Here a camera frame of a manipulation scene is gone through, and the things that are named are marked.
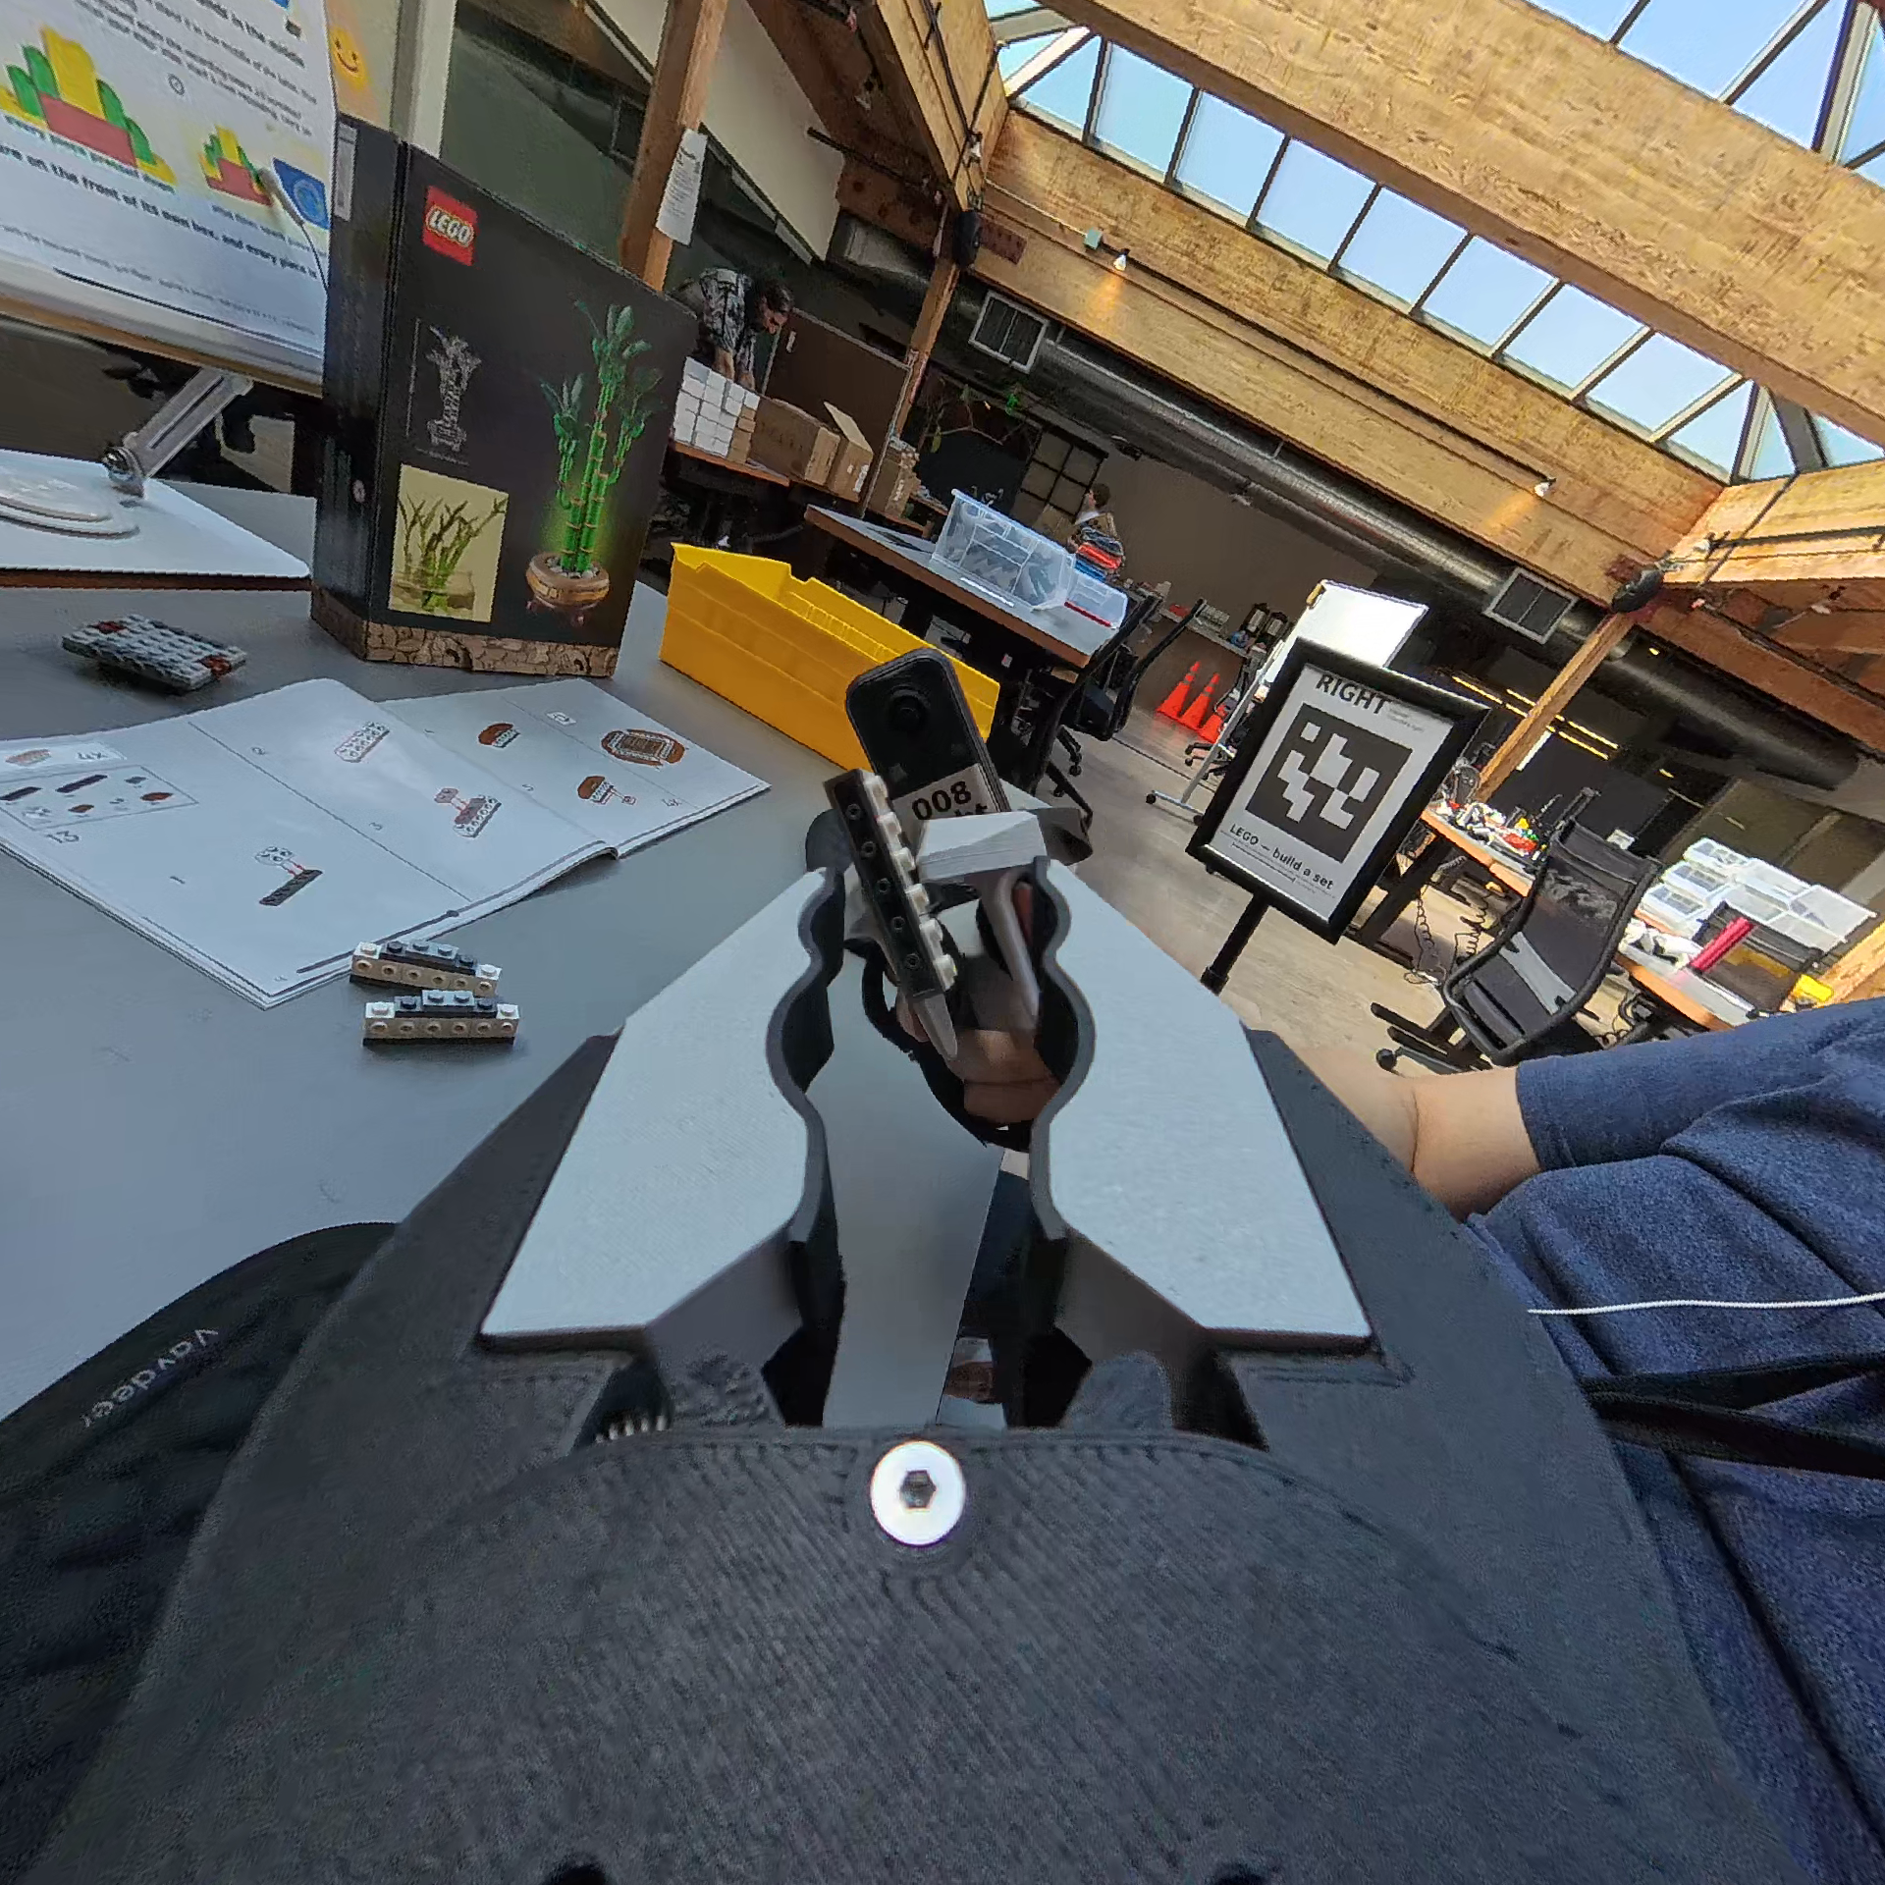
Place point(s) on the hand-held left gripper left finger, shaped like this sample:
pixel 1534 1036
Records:
pixel 662 1162

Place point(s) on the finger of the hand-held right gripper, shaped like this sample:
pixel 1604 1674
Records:
pixel 985 846
pixel 933 1028

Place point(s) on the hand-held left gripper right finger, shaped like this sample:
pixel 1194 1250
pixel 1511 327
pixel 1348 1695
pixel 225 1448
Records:
pixel 1209 1179

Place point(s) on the person's right forearm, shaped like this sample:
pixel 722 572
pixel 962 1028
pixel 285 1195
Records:
pixel 1457 1133

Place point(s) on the lego instruction booklet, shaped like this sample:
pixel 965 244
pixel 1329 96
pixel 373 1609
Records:
pixel 368 823

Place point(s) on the black bamboo lego box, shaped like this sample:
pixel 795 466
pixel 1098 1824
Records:
pixel 502 398

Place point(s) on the grey lego plate assembly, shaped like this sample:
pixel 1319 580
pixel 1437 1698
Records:
pixel 156 653

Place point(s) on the person's right hand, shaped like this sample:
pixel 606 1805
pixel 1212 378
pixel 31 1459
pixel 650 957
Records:
pixel 1009 1081

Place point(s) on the wooden work table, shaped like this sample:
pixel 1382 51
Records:
pixel 943 588

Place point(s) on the yellow plastic bin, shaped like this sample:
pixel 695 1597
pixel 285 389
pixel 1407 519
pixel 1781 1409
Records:
pixel 782 649

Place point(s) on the clear plastic storage bin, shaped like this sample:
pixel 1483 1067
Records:
pixel 1002 547

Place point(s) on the orange traffic cone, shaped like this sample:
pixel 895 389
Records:
pixel 1180 695
pixel 1209 706

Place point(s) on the cardboard boxes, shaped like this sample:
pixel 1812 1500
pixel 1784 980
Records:
pixel 806 443

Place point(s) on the black framed marker sign stand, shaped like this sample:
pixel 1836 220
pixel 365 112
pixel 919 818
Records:
pixel 1334 781

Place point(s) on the stack of white boxes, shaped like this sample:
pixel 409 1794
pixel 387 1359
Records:
pixel 715 408

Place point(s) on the metal air vent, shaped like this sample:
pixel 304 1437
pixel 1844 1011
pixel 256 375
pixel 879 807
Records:
pixel 1009 329
pixel 1532 604

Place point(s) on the black mesh office chair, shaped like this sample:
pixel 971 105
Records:
pixel 1561 927

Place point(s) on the white rolling whiteboard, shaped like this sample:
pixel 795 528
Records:
pixel 1364 626

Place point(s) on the stack of clear plastic bins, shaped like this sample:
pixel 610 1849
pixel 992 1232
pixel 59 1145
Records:
pixel 1754 897

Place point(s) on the black fabric bag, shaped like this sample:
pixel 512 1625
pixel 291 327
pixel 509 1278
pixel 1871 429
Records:
pixel 118 1546

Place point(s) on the white stand base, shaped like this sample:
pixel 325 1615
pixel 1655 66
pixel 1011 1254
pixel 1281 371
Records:
pixel 221 546

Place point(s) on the yellow smiley sticker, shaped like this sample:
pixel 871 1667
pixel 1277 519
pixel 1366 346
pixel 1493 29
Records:
pixel 348 56

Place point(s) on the wooden display board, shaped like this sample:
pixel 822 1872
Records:
pixel 88 332

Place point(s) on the illustrated instruction poster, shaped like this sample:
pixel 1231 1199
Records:
pixel 146 178

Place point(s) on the black ventilation duct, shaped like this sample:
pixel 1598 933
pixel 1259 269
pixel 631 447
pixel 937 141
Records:
pixel 1325 494

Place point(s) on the paper notice on post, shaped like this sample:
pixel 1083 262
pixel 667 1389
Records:
pixel 680 185

